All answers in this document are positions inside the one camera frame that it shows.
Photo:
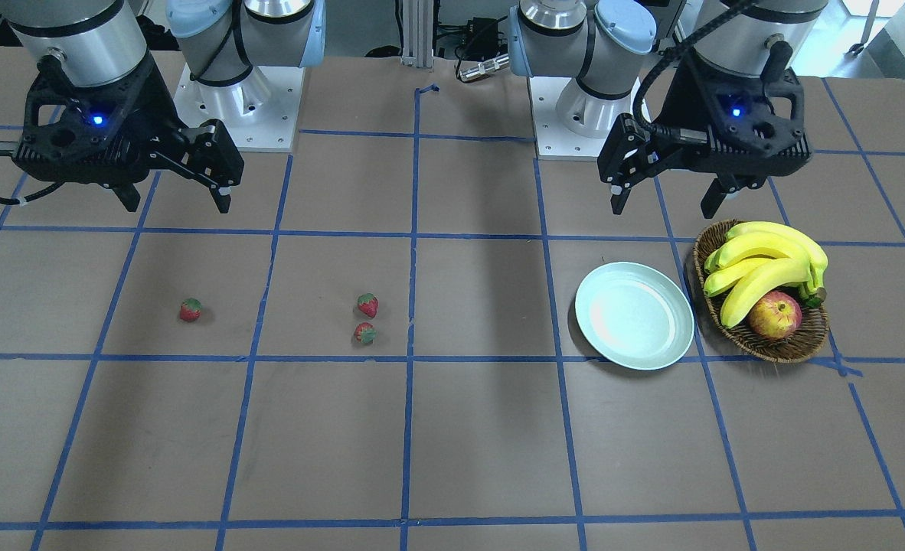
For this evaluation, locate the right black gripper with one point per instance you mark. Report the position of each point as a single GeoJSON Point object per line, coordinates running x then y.
{"type": "Point", "coordinates": [157, 102]}

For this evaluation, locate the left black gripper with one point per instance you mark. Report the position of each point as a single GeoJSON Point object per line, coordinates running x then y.
{"type": "Point", "coordinates": [678, 102]}

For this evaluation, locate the paired red strawberry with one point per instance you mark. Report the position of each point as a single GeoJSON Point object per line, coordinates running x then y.
{"type": "Point", "coordinates": [368, 304]}
{"type": "Point", "coordinates": [365, 333]}

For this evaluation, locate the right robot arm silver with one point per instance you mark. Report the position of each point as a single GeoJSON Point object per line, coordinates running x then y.
{"type": "Point", "coordinates": [222, 41]}

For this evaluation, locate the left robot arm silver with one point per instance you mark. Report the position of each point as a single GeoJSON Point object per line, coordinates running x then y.
{"type": "Point", "coordinates": [602, 47]}

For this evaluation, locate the light green plate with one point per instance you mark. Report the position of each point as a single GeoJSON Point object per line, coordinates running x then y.
{"type": "Point", "coordinates": [634, 316]}

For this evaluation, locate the yellow banana bunch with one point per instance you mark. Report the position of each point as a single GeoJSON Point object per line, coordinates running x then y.
{"type": "Point", "coordinates": [755, 259]}

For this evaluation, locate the far single red strawberry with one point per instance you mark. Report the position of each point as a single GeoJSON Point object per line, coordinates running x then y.
{"type": "Point", "coordinates": [190, 310]}

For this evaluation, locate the red yellow apple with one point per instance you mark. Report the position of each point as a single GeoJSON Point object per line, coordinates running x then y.
{"type": "Point", "coordinates": [776, 316]}

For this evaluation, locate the brown wicker basket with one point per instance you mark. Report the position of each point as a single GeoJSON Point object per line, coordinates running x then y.
{"type": "Point", "coordinates": [803, 344]}

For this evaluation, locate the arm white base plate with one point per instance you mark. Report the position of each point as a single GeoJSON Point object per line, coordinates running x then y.
{"type": "Point", "coordinates": [571, 125]}
{"type": "Point", "coordinates": [260, 113]}

